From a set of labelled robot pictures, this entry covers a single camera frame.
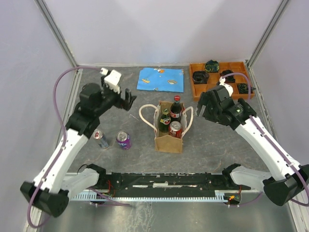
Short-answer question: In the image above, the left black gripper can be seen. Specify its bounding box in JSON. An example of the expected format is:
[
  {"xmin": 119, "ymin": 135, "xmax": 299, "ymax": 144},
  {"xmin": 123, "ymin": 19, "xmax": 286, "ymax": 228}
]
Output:
[{"xmin": 95, "ymin": 76, "xmax": 137, "ymax": 116}]

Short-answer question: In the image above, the cola glass bottle red cap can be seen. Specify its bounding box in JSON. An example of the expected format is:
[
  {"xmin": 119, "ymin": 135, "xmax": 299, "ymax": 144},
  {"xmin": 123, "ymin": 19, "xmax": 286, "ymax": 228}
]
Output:
[{"xmin": 170, "ymin": 95, "xmax": 182, "ymax": 122}]

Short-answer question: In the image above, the purple soda can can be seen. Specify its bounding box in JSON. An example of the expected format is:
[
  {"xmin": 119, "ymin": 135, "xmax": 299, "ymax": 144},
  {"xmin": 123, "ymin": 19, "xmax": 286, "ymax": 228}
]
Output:
[{"xmin": 116, "ymin": 131, "xmax": 131, "ymax": 150}]

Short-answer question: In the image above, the red cola can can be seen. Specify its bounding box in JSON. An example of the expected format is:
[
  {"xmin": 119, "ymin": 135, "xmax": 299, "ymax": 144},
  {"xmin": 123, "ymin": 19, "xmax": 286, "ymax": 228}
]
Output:
[{"xmin": 169, "ymin": 121, "xmax": 182, "ymax": 138}]

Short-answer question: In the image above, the green glass bottle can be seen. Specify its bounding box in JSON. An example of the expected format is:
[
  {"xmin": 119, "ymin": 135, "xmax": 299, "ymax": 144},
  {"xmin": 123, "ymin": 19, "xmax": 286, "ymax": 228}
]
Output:
[{"xmin": 158, "ymin": 108, "xmax": 171, "ymax": 133}]

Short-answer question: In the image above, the brown canvas tote bag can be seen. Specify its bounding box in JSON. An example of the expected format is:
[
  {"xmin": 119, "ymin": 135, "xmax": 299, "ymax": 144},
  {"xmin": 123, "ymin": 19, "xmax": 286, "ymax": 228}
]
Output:
[{"xmin": 139, "ymin": 101, "xmax": 194, "ymax": 153}]

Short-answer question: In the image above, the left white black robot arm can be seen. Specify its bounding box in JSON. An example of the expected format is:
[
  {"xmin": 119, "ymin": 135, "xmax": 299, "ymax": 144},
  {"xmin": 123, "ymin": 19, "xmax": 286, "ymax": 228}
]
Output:
[{"xmin": 20, "ymin": 83, "xmax": 136, "ymax": 218}]

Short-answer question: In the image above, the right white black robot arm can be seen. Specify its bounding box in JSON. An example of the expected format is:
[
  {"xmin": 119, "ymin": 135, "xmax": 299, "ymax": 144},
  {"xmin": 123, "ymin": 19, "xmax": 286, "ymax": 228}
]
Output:
[{"xmin": 196, "ymin": 84, "xmax": 309, "ymax": 206}]

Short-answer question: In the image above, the black rolled tie left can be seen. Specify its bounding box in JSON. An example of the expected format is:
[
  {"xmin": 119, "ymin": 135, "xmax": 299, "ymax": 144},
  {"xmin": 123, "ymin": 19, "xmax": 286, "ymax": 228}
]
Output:
[{"xmin": 192, "ymin": 71, "xmax": 210, "ymax": 85}]

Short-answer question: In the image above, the orange wooden compartment tray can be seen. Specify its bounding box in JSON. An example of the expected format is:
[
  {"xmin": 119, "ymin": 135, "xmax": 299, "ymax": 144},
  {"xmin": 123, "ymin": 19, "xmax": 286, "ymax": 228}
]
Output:
[{"xmin": 189, "ymin": 61, "xmax": 253, "ymax": 101}]

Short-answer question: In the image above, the black orange rolled tie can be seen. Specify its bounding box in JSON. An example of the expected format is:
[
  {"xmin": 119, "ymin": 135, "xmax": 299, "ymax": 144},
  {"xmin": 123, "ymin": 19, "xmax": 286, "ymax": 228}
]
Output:
[{"xmin": 220, "ymin": 69, "xmax": 236, "ymax": 84}]

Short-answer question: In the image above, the dark blue green rolled tie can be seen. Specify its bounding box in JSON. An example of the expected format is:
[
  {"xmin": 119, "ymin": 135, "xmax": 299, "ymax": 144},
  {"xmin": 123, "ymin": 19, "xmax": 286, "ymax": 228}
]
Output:
[{"xmin": 204, "ymin": 60, "xmax": 220, "ymax": 73}]

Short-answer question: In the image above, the blue space print cloth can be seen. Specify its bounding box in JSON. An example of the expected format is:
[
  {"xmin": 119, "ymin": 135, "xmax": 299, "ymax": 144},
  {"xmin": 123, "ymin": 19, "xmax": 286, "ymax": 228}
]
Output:
[{"xmin": 137, "ymin": 68, "xmax": 184, "ymax": 93}]

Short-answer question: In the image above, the blue silver energy drink can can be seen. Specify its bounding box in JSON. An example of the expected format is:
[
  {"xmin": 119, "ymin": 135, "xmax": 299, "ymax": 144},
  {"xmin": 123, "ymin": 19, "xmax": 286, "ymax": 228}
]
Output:
[{"xmin": 92, "ymin": 129, "xmax": 109, "ymax": 149}]

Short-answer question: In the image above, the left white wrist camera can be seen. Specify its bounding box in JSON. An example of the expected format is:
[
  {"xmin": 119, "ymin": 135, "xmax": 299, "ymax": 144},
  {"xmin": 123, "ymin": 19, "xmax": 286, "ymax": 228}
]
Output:
[{"xmin": 100, "ymin": 68, "xmax": 122, "ymax": 94}]

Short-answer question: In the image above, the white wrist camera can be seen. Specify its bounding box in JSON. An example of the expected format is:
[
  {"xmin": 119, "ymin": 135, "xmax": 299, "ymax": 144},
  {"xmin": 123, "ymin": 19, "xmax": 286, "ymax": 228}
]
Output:
[
  {"xmin": 100, "ymin": 68, "xmax": 122, "ymax": 94},
  {"xmin": 217, "ymin": 77, "xmax": 234, "ymax": 97}
]

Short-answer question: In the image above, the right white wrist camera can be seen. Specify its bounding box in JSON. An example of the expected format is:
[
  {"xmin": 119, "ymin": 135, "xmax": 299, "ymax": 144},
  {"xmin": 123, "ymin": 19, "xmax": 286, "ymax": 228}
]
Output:
[{"xmin": 217, "ymin": 77, "xmax": 234, "ymax": 97}]

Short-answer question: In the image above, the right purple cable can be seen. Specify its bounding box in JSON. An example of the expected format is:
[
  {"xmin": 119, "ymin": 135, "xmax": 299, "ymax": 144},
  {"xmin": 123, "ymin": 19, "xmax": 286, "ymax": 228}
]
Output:
[{"xmin": 221, "ymin": 72, "xmax": 309, "ymax": 207}]

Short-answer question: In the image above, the purple cable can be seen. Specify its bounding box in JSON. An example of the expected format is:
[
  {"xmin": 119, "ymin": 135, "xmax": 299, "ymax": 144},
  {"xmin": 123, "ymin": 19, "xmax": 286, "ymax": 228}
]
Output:
[
  {"xmin": 26, "ymin": 65, "xmax": 131, "ymax": 228},
  {"xmin": 221, "ymin": 72, "xmax": 309, "ymax": 207}
]

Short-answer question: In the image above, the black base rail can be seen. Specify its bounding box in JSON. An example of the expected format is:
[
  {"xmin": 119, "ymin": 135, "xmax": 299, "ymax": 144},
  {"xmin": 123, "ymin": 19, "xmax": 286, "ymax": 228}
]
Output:
[{"xmin": 91, "ymin": 173, "xmax": 251, "ymax": 198}]

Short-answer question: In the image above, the light blue cable duct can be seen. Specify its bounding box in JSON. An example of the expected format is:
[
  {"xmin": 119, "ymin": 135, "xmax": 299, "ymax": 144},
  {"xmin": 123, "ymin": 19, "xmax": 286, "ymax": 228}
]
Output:
[{"xmin": 72, "ymin": 190, "xmax": 238, "ymax": 203}]

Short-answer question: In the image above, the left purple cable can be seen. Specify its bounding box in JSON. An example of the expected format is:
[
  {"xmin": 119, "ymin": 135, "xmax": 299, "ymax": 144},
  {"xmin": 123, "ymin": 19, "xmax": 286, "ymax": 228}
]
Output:
[{"xmin": 26, "ymin": 65, "xmax": 131, "ymax": 228}]

